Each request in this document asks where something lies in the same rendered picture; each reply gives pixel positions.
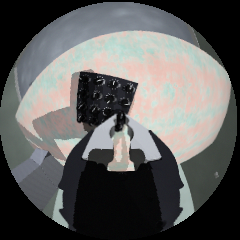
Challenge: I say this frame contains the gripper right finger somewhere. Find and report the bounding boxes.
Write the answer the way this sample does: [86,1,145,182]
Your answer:
[124,114,184,189]

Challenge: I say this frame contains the black knob box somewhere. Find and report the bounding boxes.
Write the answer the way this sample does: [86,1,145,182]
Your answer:
[76,72,138,132]

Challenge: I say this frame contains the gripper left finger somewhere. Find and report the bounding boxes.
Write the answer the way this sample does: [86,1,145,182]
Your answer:
[58,114,118,190]

